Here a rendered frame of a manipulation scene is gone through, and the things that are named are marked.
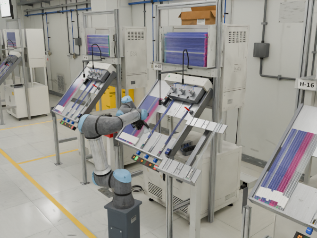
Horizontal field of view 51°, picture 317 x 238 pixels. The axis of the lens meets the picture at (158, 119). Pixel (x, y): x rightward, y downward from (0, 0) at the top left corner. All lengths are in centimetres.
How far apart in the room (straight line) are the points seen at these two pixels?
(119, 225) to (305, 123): 135
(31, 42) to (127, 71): 326
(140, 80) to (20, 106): 338
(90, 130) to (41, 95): 502
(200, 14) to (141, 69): 118
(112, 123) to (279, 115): 257
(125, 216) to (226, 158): 124
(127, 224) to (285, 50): 266
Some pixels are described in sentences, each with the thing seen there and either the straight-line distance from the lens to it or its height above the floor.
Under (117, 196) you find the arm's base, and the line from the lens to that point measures 224.
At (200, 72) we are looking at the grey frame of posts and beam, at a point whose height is 134.
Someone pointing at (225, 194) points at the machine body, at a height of 19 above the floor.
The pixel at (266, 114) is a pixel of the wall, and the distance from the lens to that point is 424.
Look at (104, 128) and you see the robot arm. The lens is 197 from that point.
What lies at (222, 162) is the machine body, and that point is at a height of 52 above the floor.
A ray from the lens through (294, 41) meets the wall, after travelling 399.
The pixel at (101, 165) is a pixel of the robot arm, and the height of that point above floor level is 84.
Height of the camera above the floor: 167
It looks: 15 degrees down
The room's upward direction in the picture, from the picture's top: straight up
